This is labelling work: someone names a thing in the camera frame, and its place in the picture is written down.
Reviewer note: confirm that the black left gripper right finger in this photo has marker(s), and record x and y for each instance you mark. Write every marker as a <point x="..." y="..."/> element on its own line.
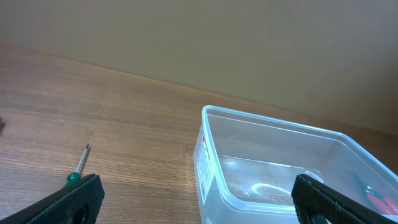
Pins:
<point x="315" y="202"/>

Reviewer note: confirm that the green handled screwdriver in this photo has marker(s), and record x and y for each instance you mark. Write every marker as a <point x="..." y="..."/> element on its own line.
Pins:
<point x="76" y="175"/>

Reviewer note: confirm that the red handled cutting pliers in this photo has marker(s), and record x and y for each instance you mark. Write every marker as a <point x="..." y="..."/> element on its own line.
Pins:
<point x="378" y="192"/>

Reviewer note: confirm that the clear plastic container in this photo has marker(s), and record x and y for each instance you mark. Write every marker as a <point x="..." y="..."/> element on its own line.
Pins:
<point x="246" y="165"/>

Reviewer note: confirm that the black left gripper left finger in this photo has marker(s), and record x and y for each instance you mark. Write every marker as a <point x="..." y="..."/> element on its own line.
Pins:
<point x="78" y="203"/>

